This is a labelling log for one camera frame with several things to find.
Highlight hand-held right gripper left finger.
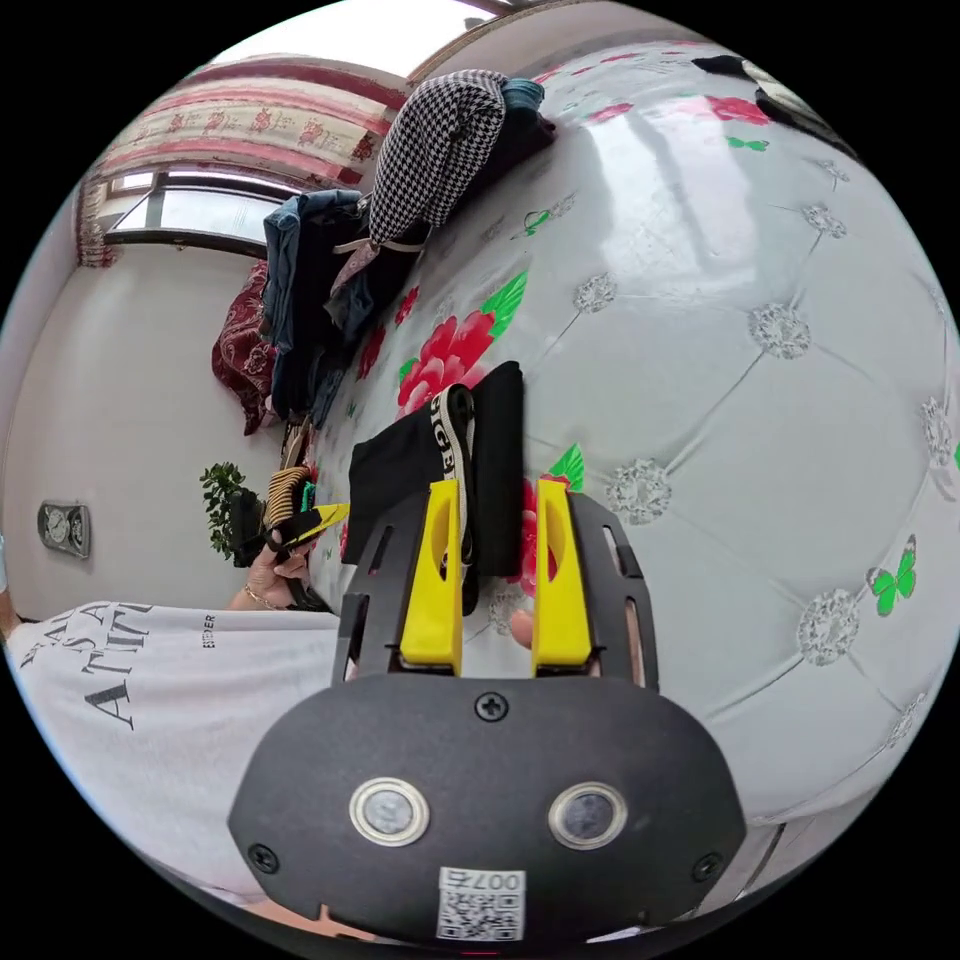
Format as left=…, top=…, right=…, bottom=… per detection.
left=398, top=479, right=466, bottom=670

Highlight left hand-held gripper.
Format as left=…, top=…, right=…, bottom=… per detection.
left=258, top=464, right=352, bottom=613

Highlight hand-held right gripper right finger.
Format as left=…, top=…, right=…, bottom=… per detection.
left=530, top=477, right=596, bottom=668

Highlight black long pants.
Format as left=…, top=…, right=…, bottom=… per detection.
left=341, top=360, right=527, bottom=618

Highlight person's left hand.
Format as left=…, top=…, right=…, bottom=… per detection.
left=244, top=541, right=310, bottom=610

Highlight green potted plant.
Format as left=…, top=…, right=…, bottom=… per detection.
left=199, top=461, right=261, bottom=561

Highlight dark red floral pillow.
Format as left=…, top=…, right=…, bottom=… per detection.
left=211, top=260, right=280, bottom=437

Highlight bed with floral sheet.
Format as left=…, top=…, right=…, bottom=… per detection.
left=288, top=33, right=960, bottom=834

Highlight grey clock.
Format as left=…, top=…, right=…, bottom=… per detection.
left=36, top=500, right=92, bottom=559

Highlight person's body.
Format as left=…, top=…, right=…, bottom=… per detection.
left=2, top=598, right=355, bottom=910

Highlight window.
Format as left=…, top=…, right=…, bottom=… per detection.
left=103, top=168, right=303, bottom=261

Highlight pile of clothes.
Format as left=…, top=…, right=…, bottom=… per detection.
left=261, top=68, right=558, bottom=430

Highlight red patterned curtain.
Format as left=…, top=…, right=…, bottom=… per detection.
left=73, top=53, right=412, bottom=268

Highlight black garment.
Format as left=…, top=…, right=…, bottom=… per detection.
left=689, top=53, right=798, bottom=127

